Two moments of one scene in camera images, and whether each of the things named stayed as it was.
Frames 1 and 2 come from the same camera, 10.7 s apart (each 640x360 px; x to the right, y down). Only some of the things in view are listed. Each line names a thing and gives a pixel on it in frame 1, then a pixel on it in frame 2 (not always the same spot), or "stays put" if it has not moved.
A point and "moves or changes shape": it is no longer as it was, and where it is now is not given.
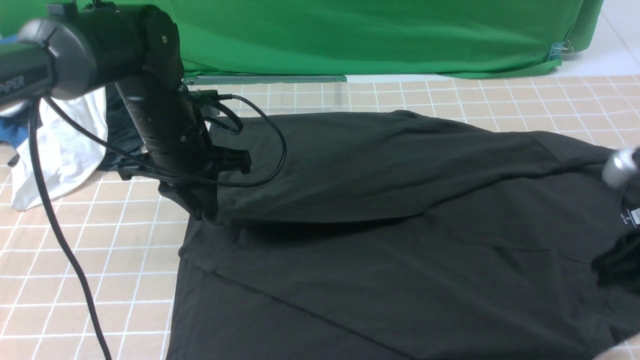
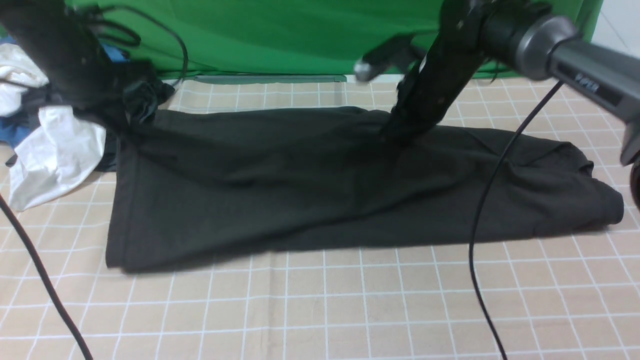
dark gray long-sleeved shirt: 392,235 moves or changes shape
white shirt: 69,155 stays put
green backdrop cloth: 261,38 stays put
